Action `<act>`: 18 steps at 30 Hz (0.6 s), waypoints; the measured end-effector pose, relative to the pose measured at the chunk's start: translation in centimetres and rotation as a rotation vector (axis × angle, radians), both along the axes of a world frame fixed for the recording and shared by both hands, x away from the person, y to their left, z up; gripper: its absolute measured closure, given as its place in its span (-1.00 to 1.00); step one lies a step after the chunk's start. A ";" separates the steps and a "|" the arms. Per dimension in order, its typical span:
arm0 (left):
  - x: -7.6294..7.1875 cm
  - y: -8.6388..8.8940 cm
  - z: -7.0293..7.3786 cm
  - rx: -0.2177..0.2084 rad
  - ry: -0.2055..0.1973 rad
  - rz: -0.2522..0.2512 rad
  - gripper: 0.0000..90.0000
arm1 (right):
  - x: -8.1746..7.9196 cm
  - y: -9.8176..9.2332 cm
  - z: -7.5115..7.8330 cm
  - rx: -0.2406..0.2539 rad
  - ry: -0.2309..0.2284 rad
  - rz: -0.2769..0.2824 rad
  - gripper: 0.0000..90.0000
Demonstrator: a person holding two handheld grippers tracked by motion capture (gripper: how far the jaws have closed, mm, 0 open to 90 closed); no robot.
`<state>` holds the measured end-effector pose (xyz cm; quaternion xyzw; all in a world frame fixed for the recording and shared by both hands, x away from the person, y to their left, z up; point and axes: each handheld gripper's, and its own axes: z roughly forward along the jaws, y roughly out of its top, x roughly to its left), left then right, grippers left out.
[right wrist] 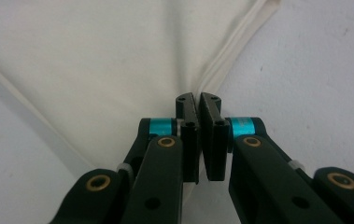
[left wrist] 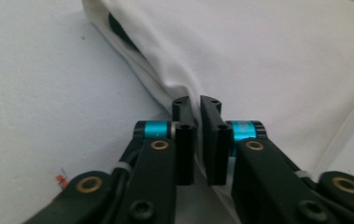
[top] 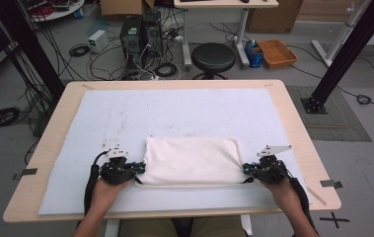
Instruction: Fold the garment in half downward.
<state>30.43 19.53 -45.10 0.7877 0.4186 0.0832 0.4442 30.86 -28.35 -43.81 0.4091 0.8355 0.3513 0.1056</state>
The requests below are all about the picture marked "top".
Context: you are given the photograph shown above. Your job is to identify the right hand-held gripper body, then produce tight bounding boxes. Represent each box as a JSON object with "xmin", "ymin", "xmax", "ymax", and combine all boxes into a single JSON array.
[{"xmin": 253, "ymin": 144, "xmax": 293, "ymax": 185}]

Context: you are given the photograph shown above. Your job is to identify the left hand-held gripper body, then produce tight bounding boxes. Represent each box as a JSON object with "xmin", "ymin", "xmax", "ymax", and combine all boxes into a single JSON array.
[{"xmin": 99, "ymin": 144, "xmax": 137, "ymax": 186}]

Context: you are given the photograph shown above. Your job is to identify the white tank top black trim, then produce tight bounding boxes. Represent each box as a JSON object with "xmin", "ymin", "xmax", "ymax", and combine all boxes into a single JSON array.
[{"xmin": 134, "ymin": 135, "xmax": 255, "ymax": 190}]

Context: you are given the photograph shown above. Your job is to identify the person's left hand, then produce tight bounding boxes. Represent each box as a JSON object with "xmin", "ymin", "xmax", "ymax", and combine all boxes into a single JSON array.
[{"xmin": 90, "ymin": 177, "xmax": 133, "ymax": 212}]

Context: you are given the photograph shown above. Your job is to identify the person's right hand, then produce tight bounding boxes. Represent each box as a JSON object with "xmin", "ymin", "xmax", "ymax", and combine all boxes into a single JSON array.
[{"xmin": 261, "ymin": 177, "xmax": 300, "ymax": 212}]

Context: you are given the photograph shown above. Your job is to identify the white table leg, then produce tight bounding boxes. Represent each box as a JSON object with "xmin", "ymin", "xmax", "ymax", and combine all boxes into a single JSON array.
[
  {"xmin": 240, "ymin": 214, "xmax": 254, "ymax": 237},
  {"xmin": 104, "ymin": 219, "xmax": 121, "ymax": 237}
]

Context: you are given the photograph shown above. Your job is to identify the tan wooden strip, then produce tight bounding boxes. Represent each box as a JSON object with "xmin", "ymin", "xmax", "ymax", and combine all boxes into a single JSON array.
[{"xmin": 306, "ymin": 186, "xmax": 328, "ymax": 207}]

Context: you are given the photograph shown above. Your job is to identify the person's khaki trousers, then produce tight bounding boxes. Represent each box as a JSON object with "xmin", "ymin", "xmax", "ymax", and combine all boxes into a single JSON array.
[{"xmin": 118, "ymin": 216, "xmax": 249, "ymax": 237}]

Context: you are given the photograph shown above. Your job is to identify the grey tape piece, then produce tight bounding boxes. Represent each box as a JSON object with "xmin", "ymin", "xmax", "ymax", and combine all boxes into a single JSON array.
[
  {"xmin": 319, "ymin": 179, "xmax": 343, "ymax": 190},
  {"xmin": 12, "ymin": 167, "xmax": 38, "ymax": 182}
]

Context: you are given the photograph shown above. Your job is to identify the white felt table mat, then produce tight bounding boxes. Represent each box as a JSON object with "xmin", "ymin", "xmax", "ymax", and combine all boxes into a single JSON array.
[{"xmin": 37, "ymin": 88, "xmax": 311, "ymax": 216}]

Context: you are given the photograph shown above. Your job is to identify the grey floor mat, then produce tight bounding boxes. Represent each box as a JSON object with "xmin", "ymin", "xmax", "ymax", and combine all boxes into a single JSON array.
[{"xmin": 286, "ymin": 85, "xmax": 372, "ymax": 143}]

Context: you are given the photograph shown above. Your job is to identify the black tape cross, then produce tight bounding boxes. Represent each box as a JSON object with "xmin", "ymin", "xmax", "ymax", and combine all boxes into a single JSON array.
[{"xmin": 319, "ymin": 211, "xmax": 351, "ymax": 229}]

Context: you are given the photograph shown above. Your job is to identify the blue carton box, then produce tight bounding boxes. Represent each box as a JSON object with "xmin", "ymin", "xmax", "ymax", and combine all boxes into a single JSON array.
[{"xmin": 244, "ymin": 39, "xmax": 264, "ymax": 69}]

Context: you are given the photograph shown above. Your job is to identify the black round stool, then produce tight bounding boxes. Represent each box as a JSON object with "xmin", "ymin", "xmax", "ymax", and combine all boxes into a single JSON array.
[{"xmin": 190, "ymin": 41, "xmax": 238, "ymax": 81}]

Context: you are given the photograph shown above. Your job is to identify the black computer tower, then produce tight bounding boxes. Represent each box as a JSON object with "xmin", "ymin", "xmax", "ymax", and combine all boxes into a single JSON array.
[
  {"xmin": 141, "ymin": 11, "xmax": 164, "ymax": 57},
  {"xmin": 119, "ymin": 15, "xmax": 143, "ymax": 72}
]

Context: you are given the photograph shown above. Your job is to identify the white power supply box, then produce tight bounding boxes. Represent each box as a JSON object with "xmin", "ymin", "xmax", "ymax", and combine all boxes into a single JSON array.
[{"xmin": 87, "ymin": 29, "xmax": 110, "ymax": 54}]

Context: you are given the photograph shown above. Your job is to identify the large cardboard box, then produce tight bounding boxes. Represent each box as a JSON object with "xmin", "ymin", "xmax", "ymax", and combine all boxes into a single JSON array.
[{"xmin": 246, "ymin": 0, "xmax": 304, "ymax": 35}]

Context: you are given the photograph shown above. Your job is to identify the small cardboard box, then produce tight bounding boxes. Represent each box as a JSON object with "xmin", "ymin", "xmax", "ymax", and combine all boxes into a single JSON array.
[{"xmin": 100, "ymin": 0, "xmax": 156, "ymax": 17}]

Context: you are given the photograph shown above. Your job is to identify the round white table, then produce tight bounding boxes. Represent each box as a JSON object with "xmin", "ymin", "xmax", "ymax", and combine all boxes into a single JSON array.
[{"xmin": 19, "ymin": 0, "xmax": 86, "ymax": 24}]

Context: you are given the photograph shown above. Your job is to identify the white desk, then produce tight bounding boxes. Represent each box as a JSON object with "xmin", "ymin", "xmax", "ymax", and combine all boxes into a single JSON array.
[{"xmin": 173, "ymin": 0, "xmax": 280, "ymax": 69}]

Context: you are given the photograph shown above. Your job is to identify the black sleeved gripper cable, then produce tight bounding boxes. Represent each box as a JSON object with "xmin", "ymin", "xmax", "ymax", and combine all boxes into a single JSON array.
[
  {"xmin": 83, "ymin": 150, "xmax": 111, "ymax": 217},
  {"xmin": 282, "ymin": 163, "xmax": 317, "ymax": 232}
]

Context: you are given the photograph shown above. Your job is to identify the tangle of black floor cables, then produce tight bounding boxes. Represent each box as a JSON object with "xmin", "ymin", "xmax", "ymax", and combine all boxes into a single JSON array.
[{"xmin": 89, "ymin": 19, "xmax": 188, "ymax": 82}]

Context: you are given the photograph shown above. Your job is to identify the black aluminium frame post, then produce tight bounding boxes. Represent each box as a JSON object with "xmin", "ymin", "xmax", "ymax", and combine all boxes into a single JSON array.
[
  {"xmin": 300, "ymin": 0, "xmax": 374, "ymax": 115},
  {"xmin": 0, "ymin": 0, "xmax": 66, "ymax": 101}
]

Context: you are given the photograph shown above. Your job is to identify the white metal stand frame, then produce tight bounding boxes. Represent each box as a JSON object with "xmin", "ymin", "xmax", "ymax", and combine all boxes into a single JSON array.
[{"xmin": 311, "ymin": 0, "xmax": 365, "ymax": 68}]

